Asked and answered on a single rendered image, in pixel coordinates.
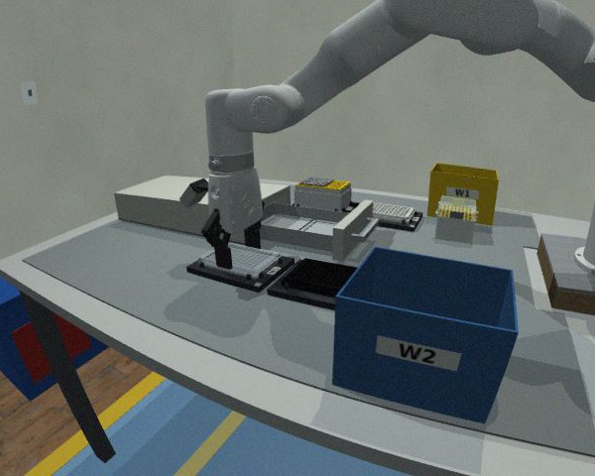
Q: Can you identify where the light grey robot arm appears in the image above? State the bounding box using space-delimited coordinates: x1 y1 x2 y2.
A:
205 0 595 173

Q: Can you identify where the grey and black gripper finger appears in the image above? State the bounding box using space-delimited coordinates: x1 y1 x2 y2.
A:
244 218 262 249
201 208 232 270

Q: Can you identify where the blue open bin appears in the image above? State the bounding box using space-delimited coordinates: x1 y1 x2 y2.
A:
332 247 519 423

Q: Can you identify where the yellow open-top bin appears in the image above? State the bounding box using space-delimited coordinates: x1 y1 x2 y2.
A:
427 163 499 226

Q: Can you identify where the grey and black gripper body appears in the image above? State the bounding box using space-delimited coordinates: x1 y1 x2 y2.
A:
208 167 263 234

